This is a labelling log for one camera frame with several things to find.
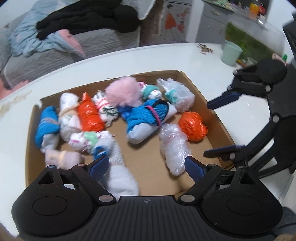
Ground grey sock blue band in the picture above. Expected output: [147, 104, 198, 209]
[93, 137, 139, 200]

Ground clear bubble wrap bundle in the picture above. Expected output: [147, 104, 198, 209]
[159, 123, 191, 176]

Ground round orange plastic bundle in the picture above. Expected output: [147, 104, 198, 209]
[178, 111, 208, 142]

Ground clear bag teal tie bundle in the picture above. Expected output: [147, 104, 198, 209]
[157, 78, 195, 113]

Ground blue white sock pink band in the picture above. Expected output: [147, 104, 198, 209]
[123, 99, 177, 145]

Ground pink fluffy blue bundle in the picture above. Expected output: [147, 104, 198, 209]
[105, 76, 142, 120]

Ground white purple bundle teal tie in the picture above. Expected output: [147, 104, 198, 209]
[138, 82, 162, 100]

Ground pale pink sock bundle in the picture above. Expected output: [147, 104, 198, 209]
[45, 150, 84, 170]

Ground white bundle mint tie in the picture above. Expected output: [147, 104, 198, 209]
[68, 131, 112, 153]

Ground mint green cup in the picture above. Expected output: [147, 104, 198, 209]
[221, 40, 243, 66]

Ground glass fish tank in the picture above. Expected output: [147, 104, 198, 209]
[225, 10, 285, 66]

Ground long orange plastic bundle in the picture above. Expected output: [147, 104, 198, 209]
[77, 92, 105, 132]

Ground blue white sock roll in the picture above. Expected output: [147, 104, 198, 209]
[35, 106, 60, 153]

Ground flat cardboard box tray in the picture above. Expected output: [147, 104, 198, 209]
[26, 71, 233, 197]

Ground pile of seed shells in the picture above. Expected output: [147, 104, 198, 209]
[198, 43, 213, 55]

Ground white bundle beige tie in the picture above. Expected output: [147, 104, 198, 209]
[58, 92, 82, 142]

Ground white green bundle pink tie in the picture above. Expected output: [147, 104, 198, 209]
[92, 90, 118, 127]

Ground grey cabinet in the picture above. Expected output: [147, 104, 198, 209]
[196, 1, 233, 44]

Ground girl poster panel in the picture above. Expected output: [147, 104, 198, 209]
[157, 1, 192, 44]

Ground grey quilted sofa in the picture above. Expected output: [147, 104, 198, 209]
[0, 0, 163, 90]

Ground light blue garment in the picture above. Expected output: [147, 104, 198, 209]
[9, 1, 85, 58]

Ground black garment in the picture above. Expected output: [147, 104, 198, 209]
[36, 1, 140, 40]

